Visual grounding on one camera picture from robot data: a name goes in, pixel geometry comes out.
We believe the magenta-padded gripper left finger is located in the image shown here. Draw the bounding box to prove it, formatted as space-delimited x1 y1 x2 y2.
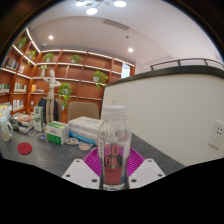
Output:
61 146 101 190

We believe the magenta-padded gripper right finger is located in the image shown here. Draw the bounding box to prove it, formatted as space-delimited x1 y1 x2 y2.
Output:
127 147 167 190

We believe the clear plastic water bottle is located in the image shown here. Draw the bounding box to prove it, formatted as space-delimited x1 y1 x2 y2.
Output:
96 105 132 192

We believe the round sticker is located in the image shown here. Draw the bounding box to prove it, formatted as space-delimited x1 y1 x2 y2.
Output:
78 141 94 152
65 137 80 146

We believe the blue book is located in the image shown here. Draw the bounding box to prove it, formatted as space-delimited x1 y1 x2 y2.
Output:
69 131 100 145

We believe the small green white box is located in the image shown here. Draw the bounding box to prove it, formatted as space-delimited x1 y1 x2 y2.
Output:
45 121 70 146

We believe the thick white book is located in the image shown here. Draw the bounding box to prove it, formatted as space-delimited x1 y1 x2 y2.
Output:
68 115 104 133

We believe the flat round red coaster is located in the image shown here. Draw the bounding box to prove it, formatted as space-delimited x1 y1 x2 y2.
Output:
17 142 33 156

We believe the tan chair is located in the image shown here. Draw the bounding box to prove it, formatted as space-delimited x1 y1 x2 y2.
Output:
67 101 101 124

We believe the dark magazine stack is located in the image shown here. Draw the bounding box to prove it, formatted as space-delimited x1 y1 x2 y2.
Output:
9 112 35 134

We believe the dark blue chair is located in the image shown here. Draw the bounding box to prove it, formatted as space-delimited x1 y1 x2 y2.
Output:
37 97 63 123

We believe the wooden shelf unit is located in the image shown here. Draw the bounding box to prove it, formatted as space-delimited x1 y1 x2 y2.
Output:
0 28 136 124

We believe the wooden artist mannequin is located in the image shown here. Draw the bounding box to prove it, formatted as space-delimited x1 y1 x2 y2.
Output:
40 68 62 125

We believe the ceiling air vent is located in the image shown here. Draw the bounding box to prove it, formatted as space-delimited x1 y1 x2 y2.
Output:
103 18 130 31

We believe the branched ceiling lamp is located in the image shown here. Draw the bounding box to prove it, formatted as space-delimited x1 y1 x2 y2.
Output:
74 0 128 16

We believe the black overhead rail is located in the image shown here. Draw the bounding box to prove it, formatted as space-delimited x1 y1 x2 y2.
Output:
149 57 224 72

